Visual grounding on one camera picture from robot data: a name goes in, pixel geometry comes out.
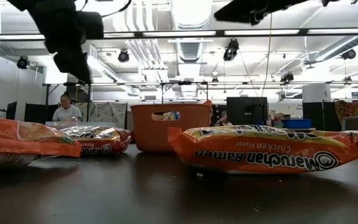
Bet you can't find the black room partition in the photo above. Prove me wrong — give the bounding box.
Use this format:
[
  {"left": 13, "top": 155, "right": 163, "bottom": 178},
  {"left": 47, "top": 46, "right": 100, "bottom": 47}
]
[
  {"left": 6, "top": 101, "right": 108, "bottom": 123},
  {"left": 302, "top": 101, "right": 336, "bottom": 131}
]

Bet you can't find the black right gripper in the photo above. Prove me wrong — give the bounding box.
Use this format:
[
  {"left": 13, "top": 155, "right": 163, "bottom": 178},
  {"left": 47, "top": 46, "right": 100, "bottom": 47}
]
[{"left": 213, "top": 0, "right": 310, "bottom": 26}]

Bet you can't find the orange patterned cloth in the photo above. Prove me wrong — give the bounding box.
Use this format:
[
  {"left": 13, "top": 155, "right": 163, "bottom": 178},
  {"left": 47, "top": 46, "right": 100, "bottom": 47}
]
[{"left": 334, "top": 100, "right": 358, "bottom": 126}]

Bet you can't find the long ceiling light bar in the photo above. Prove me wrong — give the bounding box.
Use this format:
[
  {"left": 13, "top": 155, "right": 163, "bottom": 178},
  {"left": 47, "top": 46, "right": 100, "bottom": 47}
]
[{"left": 0, "top": 28, "right": 358, "bottom": 41}]

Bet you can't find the blue Maruchan ramen pack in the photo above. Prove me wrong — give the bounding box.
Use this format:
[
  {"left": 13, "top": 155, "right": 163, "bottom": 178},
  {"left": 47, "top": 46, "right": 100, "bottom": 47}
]
[{"left": 161, "top": 111, "right": 181, "bottom": 121}]

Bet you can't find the blue storage bin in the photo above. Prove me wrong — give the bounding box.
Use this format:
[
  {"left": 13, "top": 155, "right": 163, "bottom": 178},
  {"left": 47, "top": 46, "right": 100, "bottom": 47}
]
[{"left": 283, "top": 119, "right": 313, "bottom": 130}]

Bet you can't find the stack of coloured items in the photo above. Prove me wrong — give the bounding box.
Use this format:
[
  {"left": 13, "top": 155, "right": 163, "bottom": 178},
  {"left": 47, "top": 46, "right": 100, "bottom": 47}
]
[{"left": 272, "top": 113, "right": 284, "bottom": 129}]

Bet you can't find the person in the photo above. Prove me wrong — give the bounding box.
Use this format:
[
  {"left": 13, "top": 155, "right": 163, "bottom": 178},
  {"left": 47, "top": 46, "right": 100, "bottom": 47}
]
[
  {"left": 218, "top": 110, "right": 233, "bottom": 127},
  {"left": 52, "top": 92, "right": 83, "bottom": 123}
]

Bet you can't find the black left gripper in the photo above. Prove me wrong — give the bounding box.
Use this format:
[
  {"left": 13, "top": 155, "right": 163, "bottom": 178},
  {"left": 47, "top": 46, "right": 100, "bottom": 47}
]
[{"left": 26, "top": 9, "right": 92, "bottom": 83}]

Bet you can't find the white marbled panel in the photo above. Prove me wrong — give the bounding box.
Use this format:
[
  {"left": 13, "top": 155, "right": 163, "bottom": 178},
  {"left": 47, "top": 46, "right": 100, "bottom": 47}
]
[{"left": 82, "top": 101, "right": 128, "bottom": 129}]

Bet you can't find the red Maruchan ramen pack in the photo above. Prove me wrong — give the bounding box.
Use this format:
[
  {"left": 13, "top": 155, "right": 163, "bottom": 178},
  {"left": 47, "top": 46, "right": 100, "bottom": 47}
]
[{"left": 60, "top": 126, "right": 132, "bottom": 156}]

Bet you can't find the orange plastic bin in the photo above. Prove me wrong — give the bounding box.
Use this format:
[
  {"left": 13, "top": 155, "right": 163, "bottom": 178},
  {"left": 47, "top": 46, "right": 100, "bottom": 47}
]
[{"left": 131, "top": 103, "right": 213, "bottom": 153}]

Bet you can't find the black background monitor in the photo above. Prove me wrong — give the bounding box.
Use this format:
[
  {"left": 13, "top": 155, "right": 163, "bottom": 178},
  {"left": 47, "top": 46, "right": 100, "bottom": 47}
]
[{"left": 226, "top": 96, "right": 269, "bottom": 126}]

